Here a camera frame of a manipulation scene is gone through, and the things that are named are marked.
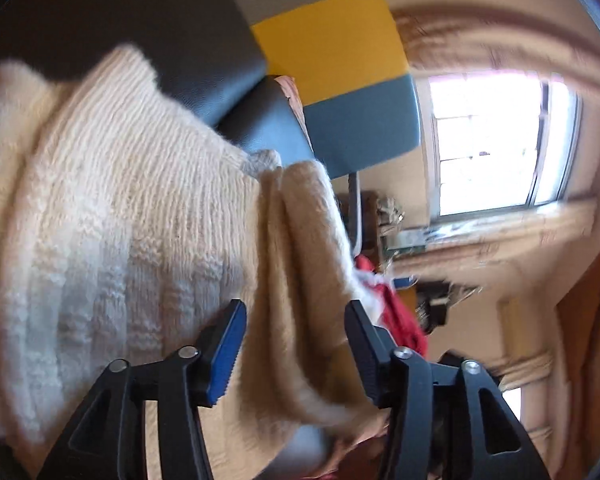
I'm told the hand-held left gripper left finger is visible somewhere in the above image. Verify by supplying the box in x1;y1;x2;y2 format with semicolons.
37;299;248;480

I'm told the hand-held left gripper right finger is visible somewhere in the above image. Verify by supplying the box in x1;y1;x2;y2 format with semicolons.
344;300;551;480

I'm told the white knit sweater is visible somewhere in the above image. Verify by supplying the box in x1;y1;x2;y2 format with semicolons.
0;44;389;480

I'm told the red cloth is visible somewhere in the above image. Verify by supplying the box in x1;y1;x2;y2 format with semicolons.
355;255;429;357

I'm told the dark blurred box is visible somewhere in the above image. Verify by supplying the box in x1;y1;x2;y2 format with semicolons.
416;280;482;334

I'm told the beige curtain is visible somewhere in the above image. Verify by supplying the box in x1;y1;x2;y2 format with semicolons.
395;202;597;273
391;6;600;77

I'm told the wooden door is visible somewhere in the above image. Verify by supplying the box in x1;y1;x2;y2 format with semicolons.
555;230;600;463

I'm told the window with bars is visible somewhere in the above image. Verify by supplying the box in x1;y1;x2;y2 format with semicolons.
427;72;582;219

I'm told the grey yellow blue chair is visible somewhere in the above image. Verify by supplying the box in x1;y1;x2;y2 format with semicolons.
210;0;423;257

